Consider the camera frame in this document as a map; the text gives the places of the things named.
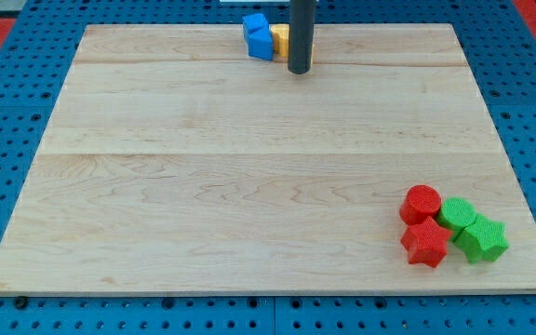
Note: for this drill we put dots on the red star block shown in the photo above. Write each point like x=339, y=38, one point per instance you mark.
x=426, y=242

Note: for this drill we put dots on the green star block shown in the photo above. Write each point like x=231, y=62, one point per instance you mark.
x=483, y=240

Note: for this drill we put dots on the light wooden board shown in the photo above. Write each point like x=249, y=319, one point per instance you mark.
x=173, y=164

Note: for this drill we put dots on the blue block front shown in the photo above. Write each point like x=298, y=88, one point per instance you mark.
x=261, y=44

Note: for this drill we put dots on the blue block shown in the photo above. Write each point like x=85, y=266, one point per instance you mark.
x=252, y=23
x=261, y=44

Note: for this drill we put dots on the yellow block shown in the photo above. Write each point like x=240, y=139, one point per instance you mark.
x=280, y=34

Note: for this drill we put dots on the blue block rear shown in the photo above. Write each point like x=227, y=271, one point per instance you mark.
x=252, y=23

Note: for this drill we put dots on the red cylinder block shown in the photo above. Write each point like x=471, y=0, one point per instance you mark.
x=421, y=201

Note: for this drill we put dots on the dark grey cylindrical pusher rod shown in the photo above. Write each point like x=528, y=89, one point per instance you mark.
x=301, y=35

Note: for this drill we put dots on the green cylinder block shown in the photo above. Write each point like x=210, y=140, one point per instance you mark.
x=455, y=214

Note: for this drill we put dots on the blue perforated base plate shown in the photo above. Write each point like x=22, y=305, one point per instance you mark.
x=36, y=57

